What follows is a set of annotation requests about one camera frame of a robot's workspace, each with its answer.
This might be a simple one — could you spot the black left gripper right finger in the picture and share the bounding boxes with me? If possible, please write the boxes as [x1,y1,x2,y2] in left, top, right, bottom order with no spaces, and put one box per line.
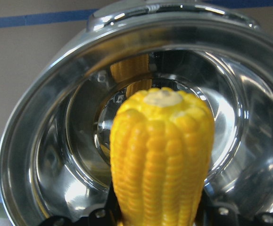
[195,187,273,226]

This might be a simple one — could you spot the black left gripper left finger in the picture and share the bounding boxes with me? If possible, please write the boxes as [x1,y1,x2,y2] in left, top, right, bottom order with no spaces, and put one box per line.
[39,183,122,226]

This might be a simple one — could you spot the yellow corn cob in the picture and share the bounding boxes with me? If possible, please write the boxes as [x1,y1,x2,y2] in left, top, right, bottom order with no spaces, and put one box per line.
[110,88,215,226]

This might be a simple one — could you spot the pale green electric pot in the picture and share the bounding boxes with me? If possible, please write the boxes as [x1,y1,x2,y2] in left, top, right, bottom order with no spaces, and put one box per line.
[0,0,273,226]

